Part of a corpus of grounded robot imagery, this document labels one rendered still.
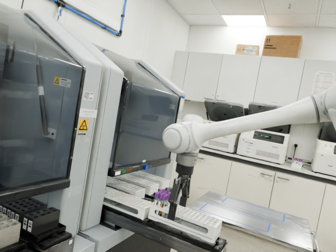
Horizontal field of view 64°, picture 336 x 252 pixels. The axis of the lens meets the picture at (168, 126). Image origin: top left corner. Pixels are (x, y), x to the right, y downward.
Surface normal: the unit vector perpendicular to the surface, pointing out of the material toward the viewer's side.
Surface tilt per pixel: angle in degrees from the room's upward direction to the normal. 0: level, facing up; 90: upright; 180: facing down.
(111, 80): 90
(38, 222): 90
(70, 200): 90
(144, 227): 90
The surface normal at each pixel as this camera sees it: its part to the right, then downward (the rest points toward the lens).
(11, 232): 0.89, 0.18
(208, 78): -0.44, -0.02
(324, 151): -0.29, -0.53
